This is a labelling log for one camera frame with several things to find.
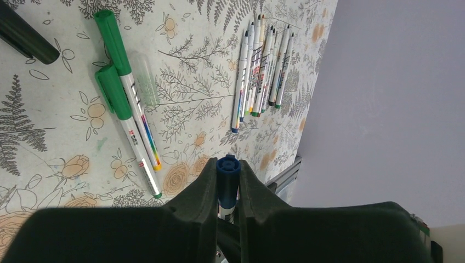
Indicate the white marker pen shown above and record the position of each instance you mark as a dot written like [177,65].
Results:
[264,65]

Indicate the floral patterned table mat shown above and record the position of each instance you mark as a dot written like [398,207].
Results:
[61,146]

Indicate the clear plastic pen cap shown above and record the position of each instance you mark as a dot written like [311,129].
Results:
[144,77]

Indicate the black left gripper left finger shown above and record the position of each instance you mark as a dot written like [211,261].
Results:
[182,230]

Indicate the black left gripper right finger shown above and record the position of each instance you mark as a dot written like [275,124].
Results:
[273,231]

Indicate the aluminium frame rail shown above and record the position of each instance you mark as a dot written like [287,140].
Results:
[283,184]

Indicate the blue capped marker pen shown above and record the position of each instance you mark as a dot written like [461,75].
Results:
[228,177]

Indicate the black pen cap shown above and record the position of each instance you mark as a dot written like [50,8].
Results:
[16,32]

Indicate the green capped marker pen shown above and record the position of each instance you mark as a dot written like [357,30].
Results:
[108,27]

